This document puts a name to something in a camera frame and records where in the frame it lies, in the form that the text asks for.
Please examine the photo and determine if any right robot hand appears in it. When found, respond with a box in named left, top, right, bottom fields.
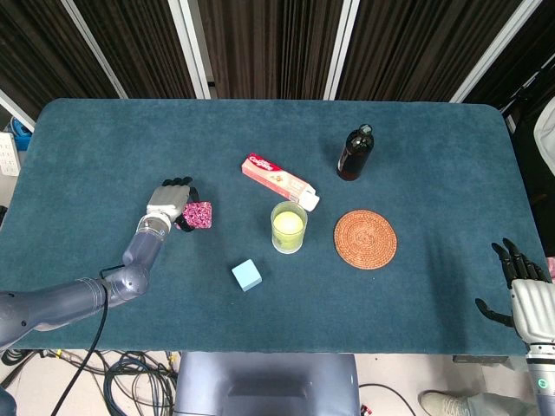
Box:
left=474, top=237, right=555, bottom=346

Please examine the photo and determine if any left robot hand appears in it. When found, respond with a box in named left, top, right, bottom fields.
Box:
left=146, top=175, right=206, bottom=234

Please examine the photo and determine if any blue jeans leg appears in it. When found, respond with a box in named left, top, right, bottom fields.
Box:
left=466, top=391, right=539, bottom=416

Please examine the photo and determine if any pink toothpaste box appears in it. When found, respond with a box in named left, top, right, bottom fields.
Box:
left=240, top=152, right=323, bottom=212

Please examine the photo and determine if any light blue foam cube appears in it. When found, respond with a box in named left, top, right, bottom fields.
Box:
left=231, top=258, right=264, bottom=293

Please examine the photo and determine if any clear plastic ball canister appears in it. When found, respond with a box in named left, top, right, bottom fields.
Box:
left=270, top=200, right=309, bottom=255

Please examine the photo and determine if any grey sneaker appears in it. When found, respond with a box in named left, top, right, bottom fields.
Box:
left=417, top=389, right=473, bottom=416

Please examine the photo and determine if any teal velvet table cloth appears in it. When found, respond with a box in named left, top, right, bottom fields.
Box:
left=0, top=98, right=550, bottom=358

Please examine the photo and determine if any white power strip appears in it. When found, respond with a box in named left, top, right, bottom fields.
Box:
left=0, top=131, right=21, bottom=177

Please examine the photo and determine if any white garment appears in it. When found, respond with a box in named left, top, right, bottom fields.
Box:
left=532, top=101, right=555, bottom=175

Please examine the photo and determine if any round woven rattan coaster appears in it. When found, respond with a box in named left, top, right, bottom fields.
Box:
left=333, top=209, right=399, bottom=271

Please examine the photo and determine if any dark pleated curtain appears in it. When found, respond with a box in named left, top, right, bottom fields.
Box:
left=0, top=0, right=555, bottom=118

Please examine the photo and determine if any brown glass bottle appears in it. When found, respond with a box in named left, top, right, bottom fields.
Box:
left=336, top=123, right=376, bottom=182

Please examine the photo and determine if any grey robot torso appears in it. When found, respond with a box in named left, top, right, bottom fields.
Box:
left=173, top=352, right=362, bottom=416

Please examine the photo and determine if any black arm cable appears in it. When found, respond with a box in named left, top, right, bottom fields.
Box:
left=50, top=263, right=127, bottom=416

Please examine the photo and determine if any white frame post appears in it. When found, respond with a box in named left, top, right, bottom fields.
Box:
left=0, top=88, right=36, bottom=133
left=323, top=0, right=362, bottom=101
left=449, top=0, right=533, bottom=104
left=167, top=0, right=212, bottom=101
left=60, top=0, right=129, bottom=101

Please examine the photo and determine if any coiled black cable bundle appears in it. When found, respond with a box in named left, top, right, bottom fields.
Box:
left=0, top=348, right=180, bottom=416

